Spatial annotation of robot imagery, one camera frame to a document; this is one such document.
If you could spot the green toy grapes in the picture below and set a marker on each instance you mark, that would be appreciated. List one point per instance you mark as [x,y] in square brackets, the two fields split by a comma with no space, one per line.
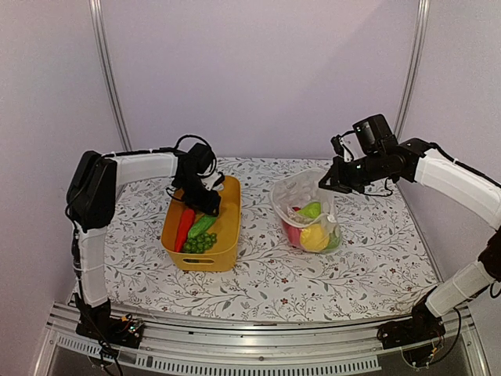
[200,244]

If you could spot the green toy bitter gourd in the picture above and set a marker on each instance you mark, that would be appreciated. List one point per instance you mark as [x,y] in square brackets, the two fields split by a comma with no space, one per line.
[204,223]

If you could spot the right aluminium frame post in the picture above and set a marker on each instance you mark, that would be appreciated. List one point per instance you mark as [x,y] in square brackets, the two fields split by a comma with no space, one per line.
[419,38]

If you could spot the red toy apple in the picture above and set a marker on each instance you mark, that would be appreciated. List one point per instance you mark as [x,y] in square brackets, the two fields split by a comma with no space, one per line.
[293,234]

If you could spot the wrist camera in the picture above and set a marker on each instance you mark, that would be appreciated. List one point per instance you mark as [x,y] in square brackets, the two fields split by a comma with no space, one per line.
[214,181]
[340,148]

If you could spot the green toy pear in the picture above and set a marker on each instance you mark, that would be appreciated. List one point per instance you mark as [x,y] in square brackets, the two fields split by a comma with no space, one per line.
[312,210]

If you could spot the green toy apple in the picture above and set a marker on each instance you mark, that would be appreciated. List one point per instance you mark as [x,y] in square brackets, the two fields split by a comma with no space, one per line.
[334,241]

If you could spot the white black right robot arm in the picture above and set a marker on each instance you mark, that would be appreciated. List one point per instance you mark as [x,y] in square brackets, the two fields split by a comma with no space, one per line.
[428,165]

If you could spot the yellow toy apple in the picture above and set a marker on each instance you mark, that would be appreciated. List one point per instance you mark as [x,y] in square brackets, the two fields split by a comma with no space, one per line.
[314,238]

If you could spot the aluminium frame post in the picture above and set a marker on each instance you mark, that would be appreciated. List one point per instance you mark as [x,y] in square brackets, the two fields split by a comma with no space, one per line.
[419,38]
[99,30]

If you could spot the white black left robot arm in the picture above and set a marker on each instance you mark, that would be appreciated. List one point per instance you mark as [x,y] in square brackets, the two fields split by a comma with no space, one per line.
[92,195]

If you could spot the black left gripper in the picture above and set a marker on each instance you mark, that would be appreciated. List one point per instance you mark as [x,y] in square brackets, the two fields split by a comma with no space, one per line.
[207,205]

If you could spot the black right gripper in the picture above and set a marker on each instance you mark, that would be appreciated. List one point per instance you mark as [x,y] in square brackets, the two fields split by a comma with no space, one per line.
[334,185]

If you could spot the orange toy carrot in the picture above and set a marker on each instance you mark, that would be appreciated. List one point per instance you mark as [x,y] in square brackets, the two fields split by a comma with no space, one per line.
[186,221]

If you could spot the yellow plastic basket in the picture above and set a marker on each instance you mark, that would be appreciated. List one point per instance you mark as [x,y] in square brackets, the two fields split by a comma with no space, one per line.
[222,257]

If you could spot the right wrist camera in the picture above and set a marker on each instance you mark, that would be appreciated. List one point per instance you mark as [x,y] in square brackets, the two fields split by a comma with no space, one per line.
[340,148]

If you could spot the left aluminium frame post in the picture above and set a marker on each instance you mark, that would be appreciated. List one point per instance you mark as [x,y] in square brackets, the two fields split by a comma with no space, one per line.
[99,30]

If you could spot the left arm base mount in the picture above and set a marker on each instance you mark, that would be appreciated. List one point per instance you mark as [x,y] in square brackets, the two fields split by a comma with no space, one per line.
[97,323]

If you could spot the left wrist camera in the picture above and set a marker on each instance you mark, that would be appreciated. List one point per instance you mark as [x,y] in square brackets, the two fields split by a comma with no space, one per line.
[214,181]

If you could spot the aluminium front rail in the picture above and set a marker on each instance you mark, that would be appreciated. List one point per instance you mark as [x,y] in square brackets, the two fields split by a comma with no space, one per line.
[174,344]

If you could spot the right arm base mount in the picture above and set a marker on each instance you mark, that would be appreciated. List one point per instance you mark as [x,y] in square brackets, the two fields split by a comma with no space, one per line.
[422,326]

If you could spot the clear polka dot zip bag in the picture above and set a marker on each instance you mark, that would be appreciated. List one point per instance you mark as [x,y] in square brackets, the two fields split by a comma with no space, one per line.
[298,190]

